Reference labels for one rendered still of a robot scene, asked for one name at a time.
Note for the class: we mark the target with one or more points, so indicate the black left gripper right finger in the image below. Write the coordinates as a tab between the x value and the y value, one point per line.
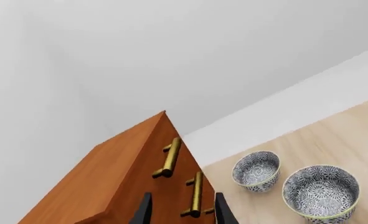
222	212

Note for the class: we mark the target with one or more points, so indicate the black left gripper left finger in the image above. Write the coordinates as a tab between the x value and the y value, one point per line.
144	210

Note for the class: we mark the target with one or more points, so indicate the brown wooden cabinet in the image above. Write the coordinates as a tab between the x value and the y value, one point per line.
87	182

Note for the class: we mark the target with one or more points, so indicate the small patterned bowl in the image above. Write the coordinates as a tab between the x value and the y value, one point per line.
258	172

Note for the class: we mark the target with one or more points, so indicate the large patterned bowl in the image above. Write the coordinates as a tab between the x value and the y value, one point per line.
320	193

